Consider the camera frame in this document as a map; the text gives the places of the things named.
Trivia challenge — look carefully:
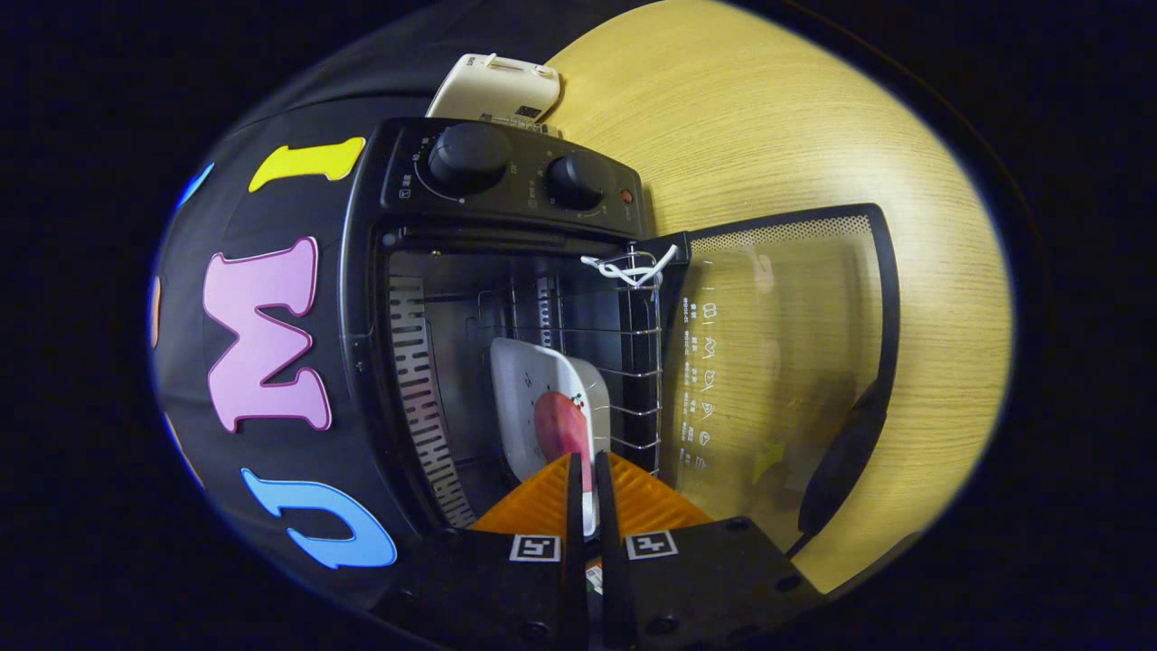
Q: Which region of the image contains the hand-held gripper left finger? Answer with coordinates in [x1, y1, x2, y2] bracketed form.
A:
[371, 452, 588, 651]

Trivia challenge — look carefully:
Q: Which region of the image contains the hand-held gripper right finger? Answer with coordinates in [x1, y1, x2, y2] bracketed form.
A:
[594, 449, 828, 651]

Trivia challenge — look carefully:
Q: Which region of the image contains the pink food slice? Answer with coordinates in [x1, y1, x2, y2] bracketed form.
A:
[533, 391, 595, 494]

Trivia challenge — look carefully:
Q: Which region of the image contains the white square plate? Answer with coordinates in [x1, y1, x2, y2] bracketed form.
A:
[489, 337, 612, 536]

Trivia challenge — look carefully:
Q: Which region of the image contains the black toaster oven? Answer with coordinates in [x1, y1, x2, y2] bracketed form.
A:
[339, 116, 902, 557]

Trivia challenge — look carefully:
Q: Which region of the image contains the white bread toaster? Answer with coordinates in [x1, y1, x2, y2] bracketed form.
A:
[425, 52, 563, 137]

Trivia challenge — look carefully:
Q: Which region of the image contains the black backdrop cloth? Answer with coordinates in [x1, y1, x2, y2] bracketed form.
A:
[149, 0, 652, 625]

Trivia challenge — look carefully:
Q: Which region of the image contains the metal oven wire rack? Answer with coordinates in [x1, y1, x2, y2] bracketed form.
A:
[506, 253, 665, 476]

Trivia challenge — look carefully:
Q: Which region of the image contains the white string tie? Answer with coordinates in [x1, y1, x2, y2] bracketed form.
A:
[580, 244, 679, 290]

